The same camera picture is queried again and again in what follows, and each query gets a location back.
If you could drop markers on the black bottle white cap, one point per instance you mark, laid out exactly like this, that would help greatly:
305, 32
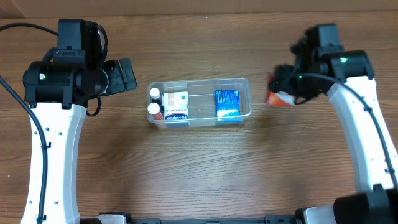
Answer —
157, 97

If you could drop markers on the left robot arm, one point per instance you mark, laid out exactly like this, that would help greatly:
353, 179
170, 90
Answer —
57, 91

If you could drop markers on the white box blue trim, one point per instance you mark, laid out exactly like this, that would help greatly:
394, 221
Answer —
176, 105

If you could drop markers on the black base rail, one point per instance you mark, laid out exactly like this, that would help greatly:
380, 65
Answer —
126, 218

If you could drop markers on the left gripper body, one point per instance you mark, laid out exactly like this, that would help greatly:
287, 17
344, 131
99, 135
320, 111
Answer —
127, 74

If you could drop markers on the orange bottle white cap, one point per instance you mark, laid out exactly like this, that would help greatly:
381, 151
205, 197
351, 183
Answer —
154, 110

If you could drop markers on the clear plastic container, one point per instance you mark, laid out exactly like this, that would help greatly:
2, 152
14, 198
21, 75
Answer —
201, 100

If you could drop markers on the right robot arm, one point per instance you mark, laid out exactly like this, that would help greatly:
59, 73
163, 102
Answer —
347, 78

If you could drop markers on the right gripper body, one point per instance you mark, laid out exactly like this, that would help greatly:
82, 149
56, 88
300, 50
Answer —
278, 79

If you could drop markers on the red and white box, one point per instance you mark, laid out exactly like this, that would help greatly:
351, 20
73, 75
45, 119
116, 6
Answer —
277, 99

